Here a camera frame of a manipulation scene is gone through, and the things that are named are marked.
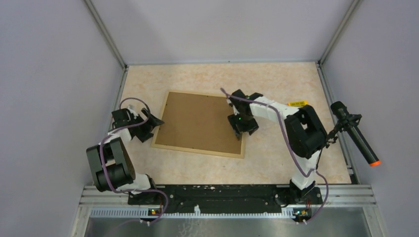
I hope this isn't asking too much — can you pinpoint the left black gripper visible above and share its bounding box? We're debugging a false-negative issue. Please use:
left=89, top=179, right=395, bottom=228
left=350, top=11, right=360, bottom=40
left=129, top=108, right=164, bottom=142

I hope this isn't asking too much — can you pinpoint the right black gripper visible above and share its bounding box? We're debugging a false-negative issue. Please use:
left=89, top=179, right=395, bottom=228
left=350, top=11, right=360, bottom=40
left=229, top=111, right=259, bottom=140

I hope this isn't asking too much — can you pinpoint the light wooden picture frame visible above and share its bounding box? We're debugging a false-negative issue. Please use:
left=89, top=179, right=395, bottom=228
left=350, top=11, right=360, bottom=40
left=150, top=90, right=247, bottom=159

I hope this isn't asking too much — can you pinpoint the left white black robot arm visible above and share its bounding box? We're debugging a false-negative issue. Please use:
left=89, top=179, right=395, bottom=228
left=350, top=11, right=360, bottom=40
left=86, top=108, right=165, bottom=204

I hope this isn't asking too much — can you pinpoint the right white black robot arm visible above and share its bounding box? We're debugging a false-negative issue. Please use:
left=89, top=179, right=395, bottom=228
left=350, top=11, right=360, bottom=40
left=225, top=89, right=327, bottom=203

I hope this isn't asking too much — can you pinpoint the yellow calculator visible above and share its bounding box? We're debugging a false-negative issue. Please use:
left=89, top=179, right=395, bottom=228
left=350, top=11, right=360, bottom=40
left=287, top=100, right=308, bottom=108

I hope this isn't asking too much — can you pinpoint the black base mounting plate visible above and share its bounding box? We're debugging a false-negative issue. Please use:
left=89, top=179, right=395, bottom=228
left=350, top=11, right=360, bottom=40
left=128, top=184, right=323, bottom=214

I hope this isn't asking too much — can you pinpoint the black microphone orange tip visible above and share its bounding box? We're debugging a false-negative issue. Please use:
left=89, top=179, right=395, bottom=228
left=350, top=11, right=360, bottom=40
left=331, top=101, right=381, bottom=167

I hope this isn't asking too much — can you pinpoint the black microphone tripod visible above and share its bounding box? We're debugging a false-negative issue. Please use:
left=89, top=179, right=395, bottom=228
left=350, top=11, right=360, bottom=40
left=316, top=112, right=362, bottom=169

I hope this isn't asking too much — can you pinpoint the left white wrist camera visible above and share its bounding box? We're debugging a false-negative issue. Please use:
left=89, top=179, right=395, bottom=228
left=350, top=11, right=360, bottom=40
left=127, top=105, right=138, bottom=119

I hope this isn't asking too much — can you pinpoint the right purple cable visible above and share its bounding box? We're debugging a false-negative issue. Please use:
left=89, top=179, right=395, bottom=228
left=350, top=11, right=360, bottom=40
left=220, top=87, right=329, bottom=225

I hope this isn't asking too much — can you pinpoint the white toothed cable rail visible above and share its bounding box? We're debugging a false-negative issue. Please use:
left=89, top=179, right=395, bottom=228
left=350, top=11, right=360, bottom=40
left=90, top=206, right=295, bottom=219

